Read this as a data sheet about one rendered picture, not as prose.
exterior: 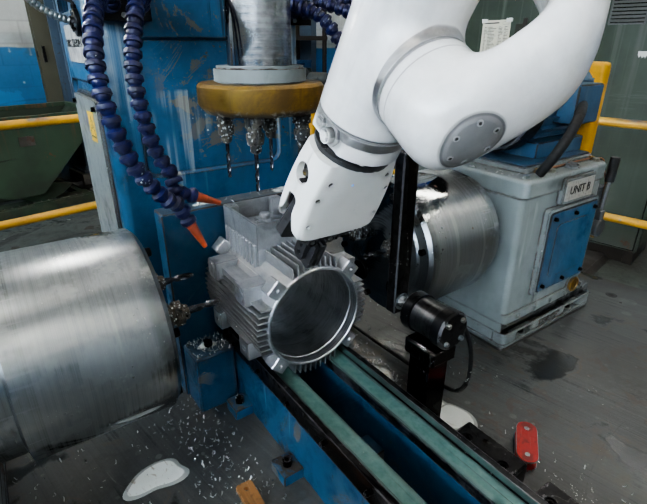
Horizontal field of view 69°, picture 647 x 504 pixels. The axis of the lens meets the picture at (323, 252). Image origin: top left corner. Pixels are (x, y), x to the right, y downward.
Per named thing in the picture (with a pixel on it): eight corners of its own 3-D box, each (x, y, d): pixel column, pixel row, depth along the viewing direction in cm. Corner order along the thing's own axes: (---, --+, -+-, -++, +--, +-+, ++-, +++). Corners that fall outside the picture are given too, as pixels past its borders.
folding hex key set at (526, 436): (537, 474, 70) (539, 465, 69) (514, 468, 71) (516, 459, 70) (535, 432, 77) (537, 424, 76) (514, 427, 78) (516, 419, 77)
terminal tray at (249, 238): (224, 245, 79) (220, 204, 76) (279, 232, 85) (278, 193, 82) (256, 271, 70) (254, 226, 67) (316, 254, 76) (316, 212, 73)
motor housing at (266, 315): (209, 329, 83) (198, 229, 76) (301, 299, 93) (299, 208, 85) (261, 393, 68) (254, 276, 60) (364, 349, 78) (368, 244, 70)
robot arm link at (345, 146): (349, 151, 37) (337, 179, 39) (428, 139, 41) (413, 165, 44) (298, 88, 40) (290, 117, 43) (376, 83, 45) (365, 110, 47)
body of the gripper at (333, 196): (333, 168, 38) (298, 254, 46) (422, 153, 44) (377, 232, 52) (290, 112, 42) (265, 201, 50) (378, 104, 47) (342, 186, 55)
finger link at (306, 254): (302, 237, 49) (287, 275, 53) (328, 230, 50) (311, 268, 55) (288, 215, 50) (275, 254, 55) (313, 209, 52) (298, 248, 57)
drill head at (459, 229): (306, 292, 97) (305, 173, 87) (443, 247, 118) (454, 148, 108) (388, 351, 78) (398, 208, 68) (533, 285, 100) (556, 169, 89)
